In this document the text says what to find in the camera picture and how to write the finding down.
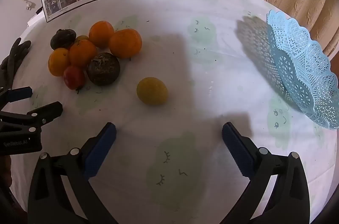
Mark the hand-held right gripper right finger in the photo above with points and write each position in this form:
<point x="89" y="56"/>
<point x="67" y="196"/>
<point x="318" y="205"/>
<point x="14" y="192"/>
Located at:
<point x="237" y="150"/>

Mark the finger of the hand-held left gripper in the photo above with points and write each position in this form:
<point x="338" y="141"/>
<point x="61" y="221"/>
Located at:
<point x="20" y="93"/>
<point x="49" y="109"/>

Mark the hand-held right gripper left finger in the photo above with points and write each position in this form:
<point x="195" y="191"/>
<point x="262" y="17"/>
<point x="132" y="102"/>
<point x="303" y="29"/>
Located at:
<point x="102" y="150"/>

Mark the small red fruit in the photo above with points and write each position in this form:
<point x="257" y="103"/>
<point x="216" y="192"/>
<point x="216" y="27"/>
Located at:
<point x="74" y="77"/>

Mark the large dark brown fruit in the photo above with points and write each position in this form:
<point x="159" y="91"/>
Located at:
<point x="103" y="68"/>

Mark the small dark brown fruit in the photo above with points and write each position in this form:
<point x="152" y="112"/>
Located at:
<point x="63" y="39"/>

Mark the yellow green round fruit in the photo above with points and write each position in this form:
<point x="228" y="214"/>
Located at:
<point x="152" y="90"/>

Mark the small yellow orange fruit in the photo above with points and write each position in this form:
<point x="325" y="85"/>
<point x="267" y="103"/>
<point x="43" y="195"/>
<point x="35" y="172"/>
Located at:
<point x="81" y="37"/>

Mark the large orange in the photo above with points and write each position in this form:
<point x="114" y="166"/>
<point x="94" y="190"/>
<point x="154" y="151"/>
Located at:
<point x="125" y="43"/>

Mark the light blue lattice basket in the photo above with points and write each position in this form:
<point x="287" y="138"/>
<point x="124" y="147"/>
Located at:
<point x="302" y="67"/>

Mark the pair of black gloves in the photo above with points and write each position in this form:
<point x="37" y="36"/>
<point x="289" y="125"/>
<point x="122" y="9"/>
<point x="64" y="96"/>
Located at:
<point x="13" y="60"/>

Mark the white power strip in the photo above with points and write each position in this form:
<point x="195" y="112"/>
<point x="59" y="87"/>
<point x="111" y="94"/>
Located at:
<point x="34" y="19"/>

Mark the white printed tablecloth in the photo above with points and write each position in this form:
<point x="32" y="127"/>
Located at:
<point x="185" y="75"/>

